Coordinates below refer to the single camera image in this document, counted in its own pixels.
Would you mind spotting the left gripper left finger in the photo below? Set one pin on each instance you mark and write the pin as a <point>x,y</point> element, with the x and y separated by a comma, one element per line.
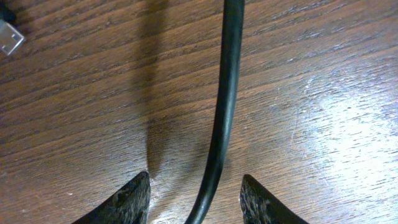
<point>129,205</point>

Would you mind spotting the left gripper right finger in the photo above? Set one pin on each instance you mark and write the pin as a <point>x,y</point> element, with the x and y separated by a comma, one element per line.
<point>259,206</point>

